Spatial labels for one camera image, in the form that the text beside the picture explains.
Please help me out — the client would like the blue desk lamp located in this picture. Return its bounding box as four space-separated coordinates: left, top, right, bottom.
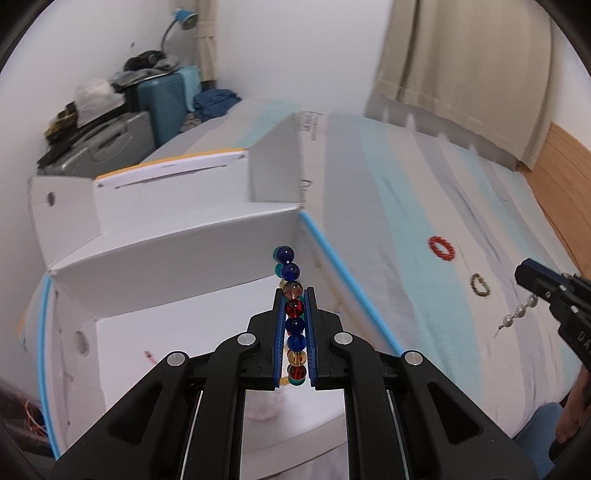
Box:
159 8 199 54

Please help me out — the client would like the white plastic bag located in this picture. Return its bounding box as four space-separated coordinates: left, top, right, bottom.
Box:
73 78 126 129

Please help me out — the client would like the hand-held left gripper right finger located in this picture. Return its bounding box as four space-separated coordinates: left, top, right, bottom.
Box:
305 286 539 480

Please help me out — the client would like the red bead bracelet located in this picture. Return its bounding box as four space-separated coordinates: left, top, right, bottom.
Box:
428 236 457 262

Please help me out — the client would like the dark brown bead bracelet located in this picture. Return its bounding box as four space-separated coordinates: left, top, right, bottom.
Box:
469 272 491 299

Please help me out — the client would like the person's right hand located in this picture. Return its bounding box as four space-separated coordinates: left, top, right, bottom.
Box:
555 369 591 445

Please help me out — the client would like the grey suitcase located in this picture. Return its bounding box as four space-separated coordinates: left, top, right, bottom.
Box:
36 111 156 177

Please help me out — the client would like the white pearl bead string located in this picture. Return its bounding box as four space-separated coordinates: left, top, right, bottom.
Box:
494 295 539 339

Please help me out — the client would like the blue crumpled garment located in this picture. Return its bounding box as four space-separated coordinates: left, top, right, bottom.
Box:
191 88 244 124

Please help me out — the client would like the blue and yellow cardboard box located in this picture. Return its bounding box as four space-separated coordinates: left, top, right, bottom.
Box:
17 112 403 462

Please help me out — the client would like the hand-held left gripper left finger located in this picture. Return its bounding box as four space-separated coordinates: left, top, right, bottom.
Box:
51 288 284 480

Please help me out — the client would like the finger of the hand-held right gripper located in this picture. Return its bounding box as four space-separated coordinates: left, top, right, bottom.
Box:
514 264 557 305
521 259 571 289

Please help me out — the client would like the beige window curtain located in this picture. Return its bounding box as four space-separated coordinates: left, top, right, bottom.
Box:
364 0 553 172

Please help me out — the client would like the wooden headboard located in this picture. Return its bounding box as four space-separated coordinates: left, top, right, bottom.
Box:
516 121 591 280

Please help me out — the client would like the person's blue jeans leg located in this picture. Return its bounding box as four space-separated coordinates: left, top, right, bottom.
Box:
512 401 568 464

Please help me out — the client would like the orange cable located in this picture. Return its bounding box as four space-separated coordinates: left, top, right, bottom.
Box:
24 398 51 440

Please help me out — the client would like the narrow beige curtain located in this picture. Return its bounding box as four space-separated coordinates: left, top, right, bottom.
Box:
195 0 219 92

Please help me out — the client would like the dark clothes pile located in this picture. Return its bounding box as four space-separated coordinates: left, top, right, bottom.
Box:
121 50 182 85

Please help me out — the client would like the teal suitcase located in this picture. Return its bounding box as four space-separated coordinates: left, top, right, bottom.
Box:
135 66 205 147

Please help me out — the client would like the multicolour glass bead bracelet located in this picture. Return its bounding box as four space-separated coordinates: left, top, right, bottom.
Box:
272 246 308 387

